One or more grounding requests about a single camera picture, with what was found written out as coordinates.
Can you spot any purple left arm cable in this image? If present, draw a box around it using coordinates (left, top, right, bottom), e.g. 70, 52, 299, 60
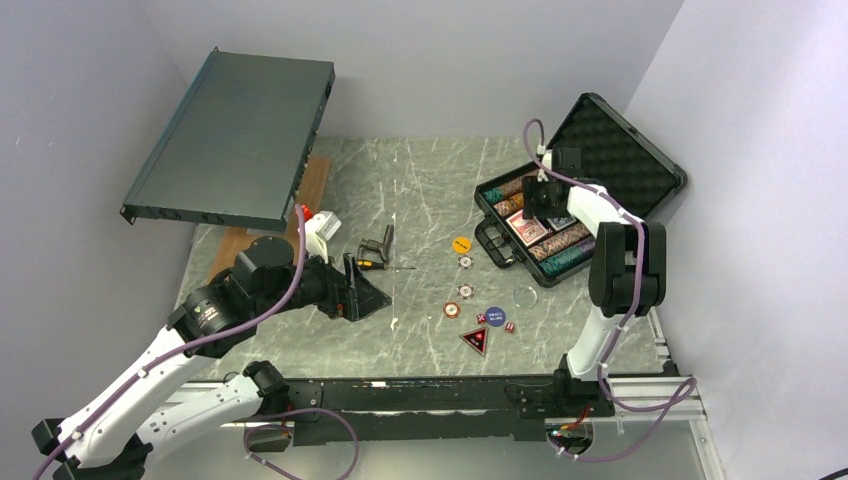
31, 205, 309, 480

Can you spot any white blue poker chip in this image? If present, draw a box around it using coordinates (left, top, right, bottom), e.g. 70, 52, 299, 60
457, 284, 475, 299

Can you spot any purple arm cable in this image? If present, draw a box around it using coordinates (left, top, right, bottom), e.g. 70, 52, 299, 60
31, 205, 309, 480
523, 118, 698, 464

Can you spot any orange black screwdriver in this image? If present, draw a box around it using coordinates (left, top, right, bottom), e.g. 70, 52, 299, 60
356, 259, 415, 271

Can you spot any black poker set case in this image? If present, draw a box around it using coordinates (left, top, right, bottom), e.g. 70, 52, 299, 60
474, 92, 688, 288

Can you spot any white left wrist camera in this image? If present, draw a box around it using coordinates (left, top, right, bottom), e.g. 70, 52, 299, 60
300, 206, 342, 264

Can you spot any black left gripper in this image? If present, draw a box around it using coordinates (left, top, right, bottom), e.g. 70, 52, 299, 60
255, 244, 391, 320

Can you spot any grey metal clamp tool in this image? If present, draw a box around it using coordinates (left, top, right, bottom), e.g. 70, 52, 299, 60
357, 224, 395, 264

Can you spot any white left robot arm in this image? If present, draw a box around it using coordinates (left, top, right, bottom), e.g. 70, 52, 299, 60
32, 237, 392, 479

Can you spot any white purple poker chip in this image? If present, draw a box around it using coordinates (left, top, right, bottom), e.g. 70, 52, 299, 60
458, 255, 474, 269

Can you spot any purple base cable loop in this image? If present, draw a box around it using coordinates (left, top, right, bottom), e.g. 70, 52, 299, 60
243, 406, 360, 480

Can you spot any blue small blind button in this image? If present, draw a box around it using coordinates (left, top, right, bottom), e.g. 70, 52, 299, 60
484, 306, 507, 328

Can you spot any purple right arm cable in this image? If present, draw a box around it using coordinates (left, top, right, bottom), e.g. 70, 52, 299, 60
523, 118, 698, 464

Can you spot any dark grey rack server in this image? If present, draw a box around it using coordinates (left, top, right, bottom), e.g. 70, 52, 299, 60
120, 48, 336, 232

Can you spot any red black triangular button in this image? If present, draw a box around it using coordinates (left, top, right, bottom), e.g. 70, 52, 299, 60
460, 327, 489, 357

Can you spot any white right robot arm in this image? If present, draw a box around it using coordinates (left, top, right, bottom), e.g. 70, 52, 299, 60
523, 145, 666, 415

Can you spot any orange white poker chip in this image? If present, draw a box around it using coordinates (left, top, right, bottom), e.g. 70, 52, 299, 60
443, 302, 461, 318

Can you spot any brown wooden board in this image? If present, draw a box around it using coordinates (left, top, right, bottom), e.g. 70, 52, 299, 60
202, 156, 331, 284

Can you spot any yellow dealer button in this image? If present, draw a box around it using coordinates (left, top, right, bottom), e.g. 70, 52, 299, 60
451, 236, 473, 255

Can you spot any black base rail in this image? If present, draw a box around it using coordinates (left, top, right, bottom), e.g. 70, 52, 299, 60
257, 370, 615, 446

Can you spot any blue playing card deck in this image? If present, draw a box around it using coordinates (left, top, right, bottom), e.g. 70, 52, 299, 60
546, 215, 577, 232

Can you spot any clear plastic disc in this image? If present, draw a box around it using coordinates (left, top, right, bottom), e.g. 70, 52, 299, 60
513, 286, 538, 309

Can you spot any red playing card deck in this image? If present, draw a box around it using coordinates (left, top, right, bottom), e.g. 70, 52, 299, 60
506, 210, 550, 247

